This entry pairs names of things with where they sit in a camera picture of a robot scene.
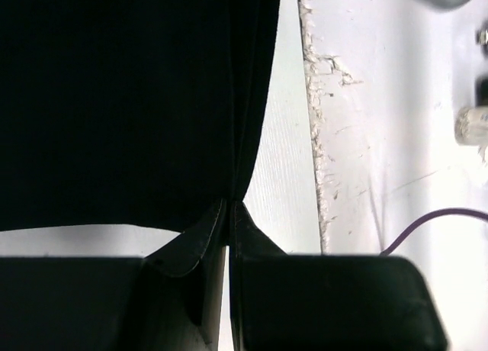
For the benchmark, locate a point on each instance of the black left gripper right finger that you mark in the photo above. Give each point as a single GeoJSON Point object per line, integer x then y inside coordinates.
{"type": "Point", "coordinates": [280, 301]}

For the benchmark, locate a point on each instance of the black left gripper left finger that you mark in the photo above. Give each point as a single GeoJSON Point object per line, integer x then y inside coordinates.
{"type": "Point", "coordinates": [113, 287]}

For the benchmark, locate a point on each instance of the black t-shirt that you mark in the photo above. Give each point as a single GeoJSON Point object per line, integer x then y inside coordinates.
{"type": "Point", "coordinates": [144, 112]}

